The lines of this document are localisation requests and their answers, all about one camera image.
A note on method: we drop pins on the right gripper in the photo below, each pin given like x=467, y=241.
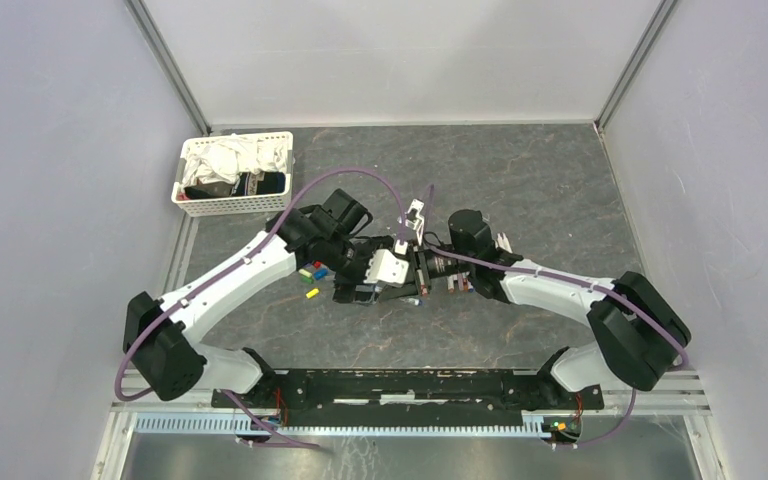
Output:
x=422, y=275

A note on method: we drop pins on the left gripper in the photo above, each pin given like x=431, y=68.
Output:
x=345, y=288

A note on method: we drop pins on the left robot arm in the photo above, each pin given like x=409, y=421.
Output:
x=163, y=336

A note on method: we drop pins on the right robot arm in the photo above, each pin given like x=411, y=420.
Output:
x=638, y=337

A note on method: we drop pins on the black item in basket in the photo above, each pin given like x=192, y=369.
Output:
x=246, y=184

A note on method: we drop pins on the white cloth in basket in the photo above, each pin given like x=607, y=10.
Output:
x=223, y=158

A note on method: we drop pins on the right base electronics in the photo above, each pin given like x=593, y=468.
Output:
x=563, y=431

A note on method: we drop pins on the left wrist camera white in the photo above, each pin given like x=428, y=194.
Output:
x=385, y=268

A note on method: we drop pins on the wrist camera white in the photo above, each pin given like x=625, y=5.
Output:
x=415, y=219
x=385, y=268

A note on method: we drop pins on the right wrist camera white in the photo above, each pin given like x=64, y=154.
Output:
x=415, y=219

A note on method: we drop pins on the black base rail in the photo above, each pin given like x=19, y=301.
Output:
x=413, y=398

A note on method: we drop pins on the grey slotted cable duct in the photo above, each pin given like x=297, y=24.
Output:
x=241, y=425

